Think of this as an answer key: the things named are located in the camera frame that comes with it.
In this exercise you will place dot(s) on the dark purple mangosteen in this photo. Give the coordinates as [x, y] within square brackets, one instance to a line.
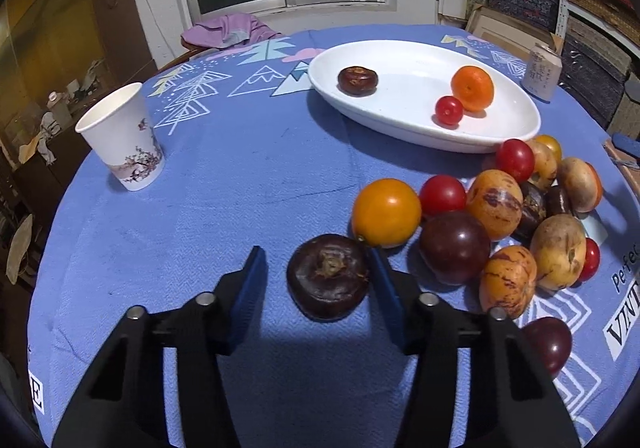
[557, 201]
[328, 277]

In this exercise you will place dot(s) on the dark purple plum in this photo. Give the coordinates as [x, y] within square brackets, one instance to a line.
[455, 246]
[552, 340]

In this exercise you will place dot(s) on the pink purple cloth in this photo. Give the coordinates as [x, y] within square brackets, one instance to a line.
[227, 31]

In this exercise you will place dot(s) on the wooden chair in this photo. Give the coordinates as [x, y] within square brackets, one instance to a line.
[191, 51]

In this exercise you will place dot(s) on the white oval plate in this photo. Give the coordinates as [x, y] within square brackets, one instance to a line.
[411, 78]

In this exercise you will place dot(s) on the floral paper cup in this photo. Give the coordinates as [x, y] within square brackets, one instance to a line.
[119, 129]

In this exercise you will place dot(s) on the shelf with patterned boxes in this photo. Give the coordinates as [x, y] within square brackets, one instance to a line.
[600, 54]

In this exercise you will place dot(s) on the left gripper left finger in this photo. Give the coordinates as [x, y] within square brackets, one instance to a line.
[119, 402]

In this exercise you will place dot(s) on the large smooth orange fruit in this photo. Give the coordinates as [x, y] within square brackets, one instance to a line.
[386, 213]

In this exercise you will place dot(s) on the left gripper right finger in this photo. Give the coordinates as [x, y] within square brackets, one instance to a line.
[513, 401]

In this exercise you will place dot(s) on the dark brown mangosteen on plate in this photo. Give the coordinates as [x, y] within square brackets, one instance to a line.
[357, 81]

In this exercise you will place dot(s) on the framed wooden board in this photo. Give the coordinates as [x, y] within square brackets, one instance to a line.
[510, 34]

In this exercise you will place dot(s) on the white beverage can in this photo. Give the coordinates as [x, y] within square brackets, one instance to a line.
[543, 70]

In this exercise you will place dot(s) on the orange tangerine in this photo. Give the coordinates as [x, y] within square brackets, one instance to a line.
[473, 87]

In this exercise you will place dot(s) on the yellow brown spotted fruit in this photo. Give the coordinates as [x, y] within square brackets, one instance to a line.
[559, 248]

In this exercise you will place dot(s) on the brown wooden cabinet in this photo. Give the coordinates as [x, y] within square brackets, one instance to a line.
[80, 48]

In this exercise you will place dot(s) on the small orange fruit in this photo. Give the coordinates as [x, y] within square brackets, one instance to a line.
[552, 144]

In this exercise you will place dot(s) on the striped orange passion fruit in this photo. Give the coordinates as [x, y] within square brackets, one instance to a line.
[508, 280]
[495, 199]

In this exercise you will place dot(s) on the tan brown fruit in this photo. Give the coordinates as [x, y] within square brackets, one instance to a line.
[581, 183]

